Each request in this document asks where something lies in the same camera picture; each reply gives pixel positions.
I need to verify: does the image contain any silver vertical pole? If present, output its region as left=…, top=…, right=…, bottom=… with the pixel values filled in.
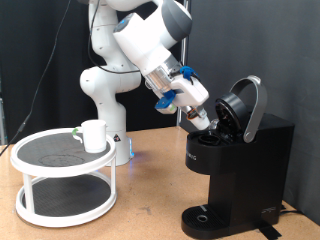
left=176, top=0, right=190, bottom=127

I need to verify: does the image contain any black Keurig coffee machine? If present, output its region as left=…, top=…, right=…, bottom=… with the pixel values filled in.
left=180, top=74, right=296, bottom=240

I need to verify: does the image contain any white K-cup coffee pod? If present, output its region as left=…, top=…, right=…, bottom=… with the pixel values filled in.
left=190, top=113, right=212, bottom=132

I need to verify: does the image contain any black tape strip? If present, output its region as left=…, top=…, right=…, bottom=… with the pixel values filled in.
left=258, top=224, right=283, bottom=240

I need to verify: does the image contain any black Keurig power cable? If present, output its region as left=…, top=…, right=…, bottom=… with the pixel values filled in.
left=279, top=204, right=303, bottom=216

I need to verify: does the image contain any blue cable strap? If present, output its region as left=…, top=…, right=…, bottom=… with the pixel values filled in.
left=179, top=65, right=199, bottom=83

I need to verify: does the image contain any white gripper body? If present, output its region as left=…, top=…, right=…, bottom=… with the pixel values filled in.
left=169, top=75, right=210, bottom=109

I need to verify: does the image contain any grey metal frame post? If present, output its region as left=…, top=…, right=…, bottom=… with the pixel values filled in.
left=0, top=76, right=7, bottom=146

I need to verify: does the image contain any blue mounted wrist camera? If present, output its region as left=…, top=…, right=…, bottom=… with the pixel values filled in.
left=154, top=89, right=178, bottom=115

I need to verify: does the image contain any white mug green taped handle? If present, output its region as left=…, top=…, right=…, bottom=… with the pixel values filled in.
left=71, top=119, right=108, bottom=154

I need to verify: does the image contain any white two-tier turntable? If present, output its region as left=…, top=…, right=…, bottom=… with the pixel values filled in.
left=9, top=127, right=118, bottom=229

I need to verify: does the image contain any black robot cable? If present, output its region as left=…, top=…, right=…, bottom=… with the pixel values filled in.
left=0, top=0, right=143, bottom=157

